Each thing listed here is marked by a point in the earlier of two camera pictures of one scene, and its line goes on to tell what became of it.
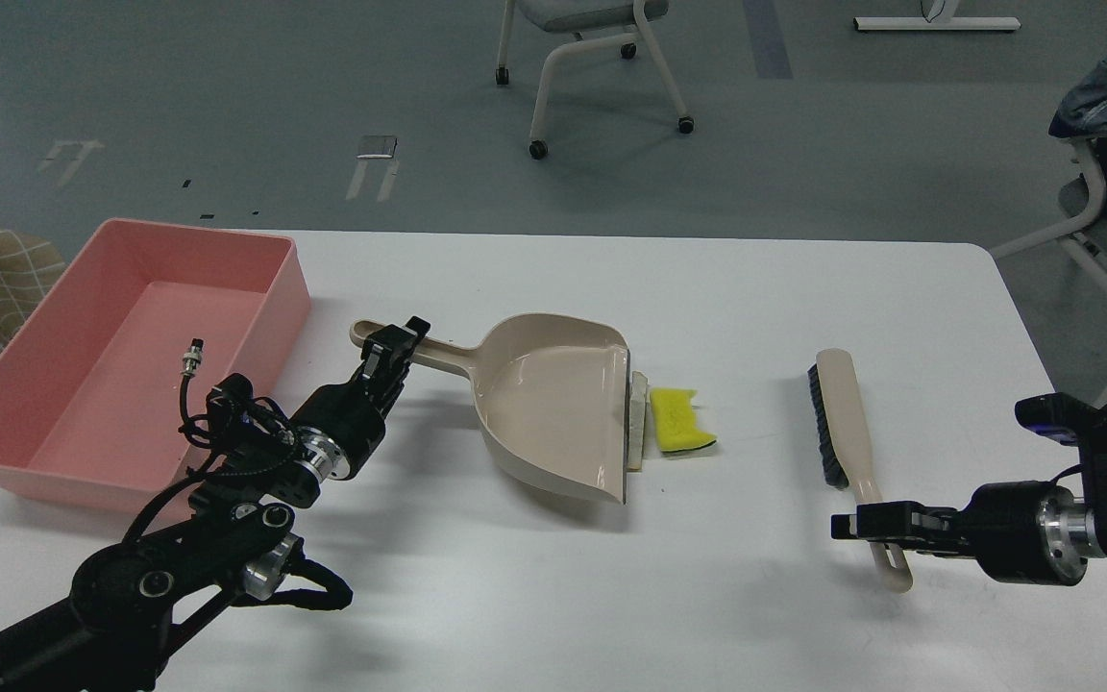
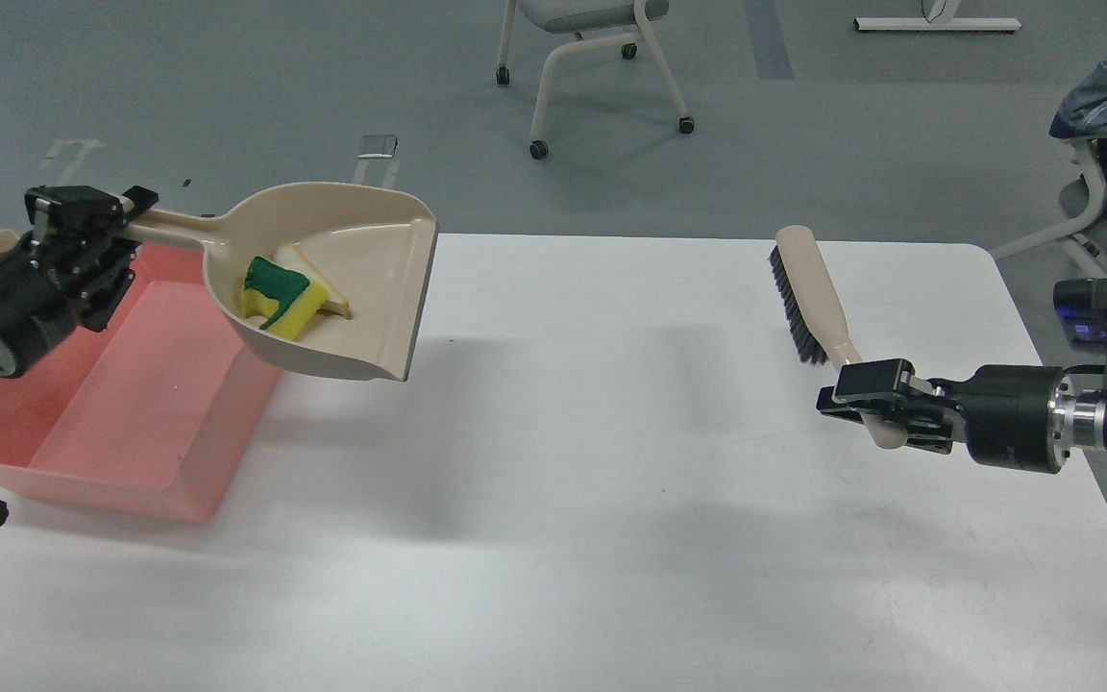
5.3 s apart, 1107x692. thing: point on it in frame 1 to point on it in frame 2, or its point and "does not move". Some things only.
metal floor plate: (378, 146) does not move
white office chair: (601, 24) does not move
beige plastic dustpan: (553, 394) to (326, 276)
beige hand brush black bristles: (842, 438) to (811, 344)
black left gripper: (342, 423) to (72, 270)
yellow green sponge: (675, 420) to (290, 301)
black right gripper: (1030, 532) to (1004, 408)
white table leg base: (941, 24) does not move
